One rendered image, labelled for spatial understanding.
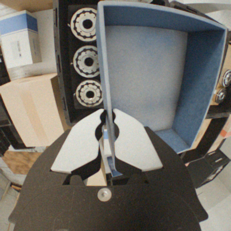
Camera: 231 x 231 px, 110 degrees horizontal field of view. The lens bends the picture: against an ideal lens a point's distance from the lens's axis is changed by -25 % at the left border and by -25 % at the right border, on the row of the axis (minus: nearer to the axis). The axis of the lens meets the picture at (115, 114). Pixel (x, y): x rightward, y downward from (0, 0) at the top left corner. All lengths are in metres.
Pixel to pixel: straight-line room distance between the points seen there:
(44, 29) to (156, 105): 0.54
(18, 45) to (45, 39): 0.12
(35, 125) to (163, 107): 0.47
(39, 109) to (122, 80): 0.37
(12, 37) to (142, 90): 0.50
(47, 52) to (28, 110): 0.27
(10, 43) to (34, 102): 0.25
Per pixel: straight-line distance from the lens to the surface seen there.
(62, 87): 0.33
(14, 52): 0.54
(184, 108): 0.23
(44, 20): 0.60
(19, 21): 0.54
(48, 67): 0.58
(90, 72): 0.38
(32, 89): 0.45
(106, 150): 0.67
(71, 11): 0.44
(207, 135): 0.97
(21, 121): 0.54
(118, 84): 0.17
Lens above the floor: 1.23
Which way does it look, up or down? 58 degrees down
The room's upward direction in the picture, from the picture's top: 160 degrees clockwise
